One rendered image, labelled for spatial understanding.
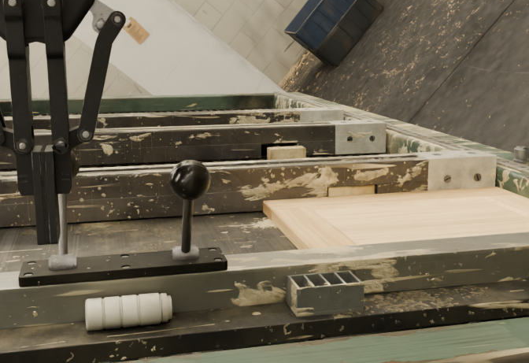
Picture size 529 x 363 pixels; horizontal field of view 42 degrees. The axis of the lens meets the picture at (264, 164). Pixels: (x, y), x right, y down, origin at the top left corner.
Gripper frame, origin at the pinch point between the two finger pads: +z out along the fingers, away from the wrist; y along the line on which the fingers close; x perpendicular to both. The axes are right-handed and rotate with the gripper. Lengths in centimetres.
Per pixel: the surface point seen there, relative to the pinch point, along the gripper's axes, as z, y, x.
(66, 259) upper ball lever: 9.7, 0.4, 13.9
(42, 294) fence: 12.3, -1.8, 12.1
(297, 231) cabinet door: 13.6, 28.5, 30.4
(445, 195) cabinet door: 14, 57, 44
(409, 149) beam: 13, 69, 82
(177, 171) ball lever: 0.4, 10.8, 8.5
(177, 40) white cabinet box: -8, 58, 426
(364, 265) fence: 12.2, 30.5, 12.1
